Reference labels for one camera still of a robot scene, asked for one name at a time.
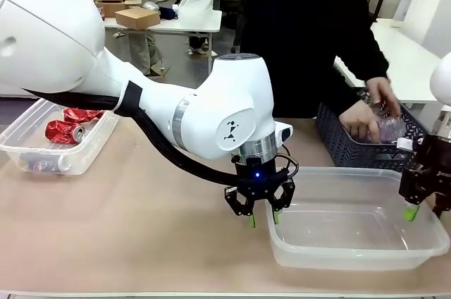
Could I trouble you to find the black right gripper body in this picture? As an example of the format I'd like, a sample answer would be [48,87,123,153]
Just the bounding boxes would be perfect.
[414,134,451,193]

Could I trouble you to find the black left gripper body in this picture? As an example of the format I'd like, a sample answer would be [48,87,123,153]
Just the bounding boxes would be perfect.
[232,155,289,202]

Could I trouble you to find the crushed clear plastic bottle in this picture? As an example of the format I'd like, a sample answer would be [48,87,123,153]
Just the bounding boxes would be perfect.
[364,101,404,144]

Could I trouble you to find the black plastic basket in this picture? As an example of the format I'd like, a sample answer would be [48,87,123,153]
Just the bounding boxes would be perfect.
[314,89,430,173]

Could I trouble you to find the clear plastic bin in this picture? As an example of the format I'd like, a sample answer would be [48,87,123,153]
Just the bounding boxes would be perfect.
[0,97,121,176]
[264,166,451,271]

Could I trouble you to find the red crushed can silver top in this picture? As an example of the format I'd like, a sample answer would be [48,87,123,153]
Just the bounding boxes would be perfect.
[44,119,88,145]

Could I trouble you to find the crushed can blue purple print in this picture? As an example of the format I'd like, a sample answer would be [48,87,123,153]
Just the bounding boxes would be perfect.
[20,157,73,175]

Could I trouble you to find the person left forearm black sleeve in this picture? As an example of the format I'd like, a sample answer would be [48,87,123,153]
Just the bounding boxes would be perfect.
[348,27,391,85]

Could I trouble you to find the person right forearm black sleeve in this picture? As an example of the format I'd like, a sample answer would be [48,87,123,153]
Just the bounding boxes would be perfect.
[316,66,362,121]

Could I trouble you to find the person right hand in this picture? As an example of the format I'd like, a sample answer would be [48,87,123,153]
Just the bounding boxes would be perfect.
[340,103,381,143]

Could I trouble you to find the person left hand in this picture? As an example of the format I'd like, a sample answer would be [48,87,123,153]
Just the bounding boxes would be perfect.
[364,75,402,118]

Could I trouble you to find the plain white table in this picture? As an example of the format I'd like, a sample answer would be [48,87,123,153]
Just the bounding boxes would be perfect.
[333,18,451,104]

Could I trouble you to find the cardboard box on floor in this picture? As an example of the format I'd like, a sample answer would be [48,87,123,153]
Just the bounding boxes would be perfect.
[142,66,171,85]

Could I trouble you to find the background person dark clothes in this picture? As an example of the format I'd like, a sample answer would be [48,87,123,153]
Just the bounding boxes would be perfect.
[230,13,245,56]
[186,0,216,56]

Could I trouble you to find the person in black sweater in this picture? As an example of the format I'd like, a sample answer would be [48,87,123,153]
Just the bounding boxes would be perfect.
[237,0,391,121]

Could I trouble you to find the white board panel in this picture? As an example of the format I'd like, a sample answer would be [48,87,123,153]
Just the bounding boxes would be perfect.
[392,0,451,60]

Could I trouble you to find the white table grey legs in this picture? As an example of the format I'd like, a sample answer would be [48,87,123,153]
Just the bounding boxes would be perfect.
[104,9,223,71]

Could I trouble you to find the background person beige trousers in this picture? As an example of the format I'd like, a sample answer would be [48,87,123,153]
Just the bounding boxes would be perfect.
[107,0,165,76]

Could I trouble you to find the navy cloth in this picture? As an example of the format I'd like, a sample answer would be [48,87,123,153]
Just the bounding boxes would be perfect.
[158,5,180,22]

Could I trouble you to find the closed cardboard box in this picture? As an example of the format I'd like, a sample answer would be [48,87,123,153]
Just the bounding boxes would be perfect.
[114,6,161,30]

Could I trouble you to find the open cardboard box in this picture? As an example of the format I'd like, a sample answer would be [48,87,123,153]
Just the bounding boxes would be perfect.
[94,0,142,18]

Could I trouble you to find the thin black camera cable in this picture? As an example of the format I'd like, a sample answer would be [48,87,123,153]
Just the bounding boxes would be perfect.
[276,153,300,182]

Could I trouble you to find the black braided cable bundle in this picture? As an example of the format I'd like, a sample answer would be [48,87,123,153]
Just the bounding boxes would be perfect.
[24,87,247,189]

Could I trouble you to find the black strap left arm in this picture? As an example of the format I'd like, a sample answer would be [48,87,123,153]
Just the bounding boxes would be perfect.
[113,80,144,116]

